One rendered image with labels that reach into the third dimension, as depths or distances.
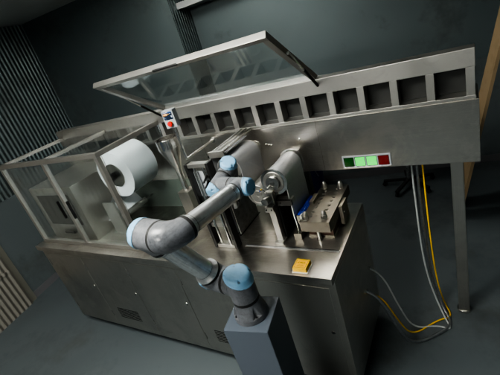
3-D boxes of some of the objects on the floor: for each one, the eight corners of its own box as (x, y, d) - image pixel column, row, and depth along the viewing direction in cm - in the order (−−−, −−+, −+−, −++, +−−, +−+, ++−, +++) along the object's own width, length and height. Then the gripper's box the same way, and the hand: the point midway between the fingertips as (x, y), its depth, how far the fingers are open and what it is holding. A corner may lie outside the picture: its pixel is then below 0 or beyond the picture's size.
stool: (431, 170, 394) (426, 117, 369) (442, 192, 351) (437, 132, 326) (381, 178, 411) (373, 127, 386) (385, 199, 368) (377, 143, 343)
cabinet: (88, 322, 328) (39, 248, 293) (135, 275, 376) (99, 207, 341) (363, 402, 194) (334, 283, 159) (382, 313, 242) (364, 207, 208)
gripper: (246, 178, 166) (248, 202, 183) (226, 169, 169) (230, 193, 187) (236, 191, 162) (239, 214, 179) (216, 181, 165) (221, 205, 183)
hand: (231, 206), depth 181 cm, fingers open, 3 cm apart
